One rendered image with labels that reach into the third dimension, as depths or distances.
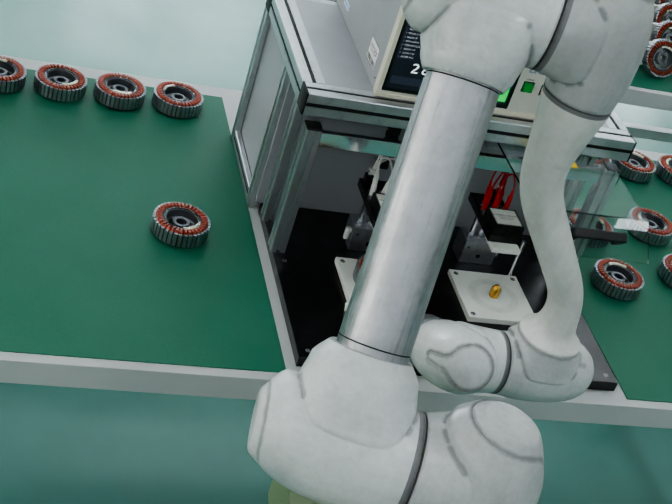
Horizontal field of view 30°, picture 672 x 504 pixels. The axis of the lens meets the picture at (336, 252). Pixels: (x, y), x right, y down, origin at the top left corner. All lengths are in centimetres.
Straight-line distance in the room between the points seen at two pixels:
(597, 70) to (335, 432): 57
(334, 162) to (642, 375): 74
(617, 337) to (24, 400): 141
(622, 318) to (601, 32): 114
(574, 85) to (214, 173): 115
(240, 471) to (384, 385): 149
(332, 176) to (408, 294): 97
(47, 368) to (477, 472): 80
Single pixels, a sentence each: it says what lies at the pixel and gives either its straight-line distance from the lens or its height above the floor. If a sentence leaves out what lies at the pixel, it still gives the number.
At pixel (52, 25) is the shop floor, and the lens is 474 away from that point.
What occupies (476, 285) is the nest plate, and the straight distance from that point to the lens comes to 252.
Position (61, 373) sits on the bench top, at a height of 73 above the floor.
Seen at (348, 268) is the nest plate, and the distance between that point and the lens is 243.
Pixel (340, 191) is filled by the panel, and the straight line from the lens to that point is 258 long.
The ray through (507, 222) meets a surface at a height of 92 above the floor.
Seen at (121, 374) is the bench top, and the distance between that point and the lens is 213.
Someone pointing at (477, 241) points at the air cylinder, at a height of 82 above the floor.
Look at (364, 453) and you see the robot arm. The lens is 162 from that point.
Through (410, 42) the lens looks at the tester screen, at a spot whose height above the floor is 123.
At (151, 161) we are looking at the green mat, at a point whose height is 75.
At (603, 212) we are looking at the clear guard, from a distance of 235.
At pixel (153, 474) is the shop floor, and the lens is 301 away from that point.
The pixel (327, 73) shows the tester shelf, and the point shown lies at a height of 111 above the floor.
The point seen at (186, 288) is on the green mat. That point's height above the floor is 75.
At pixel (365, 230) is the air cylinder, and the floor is 82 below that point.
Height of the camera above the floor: 214
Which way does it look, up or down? 33 degrees down
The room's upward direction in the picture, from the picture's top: 19 degrees clockwise
